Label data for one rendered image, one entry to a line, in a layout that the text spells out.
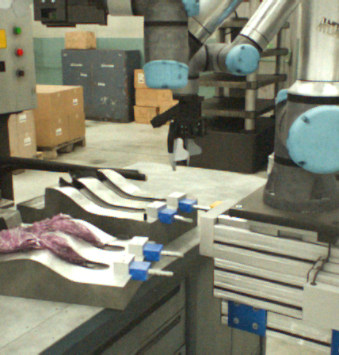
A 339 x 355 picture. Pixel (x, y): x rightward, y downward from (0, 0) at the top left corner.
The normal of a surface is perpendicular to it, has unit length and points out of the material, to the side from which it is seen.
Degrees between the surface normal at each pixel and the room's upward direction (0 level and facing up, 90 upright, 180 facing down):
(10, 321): 0
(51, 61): 90
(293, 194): 72
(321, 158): 96
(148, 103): 81
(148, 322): 90
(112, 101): 90
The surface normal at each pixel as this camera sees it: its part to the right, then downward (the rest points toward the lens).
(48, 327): 0.00, -0.97
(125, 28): -0.44, 0.23
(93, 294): -0.24, 0.25
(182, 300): 0.86, 0.13
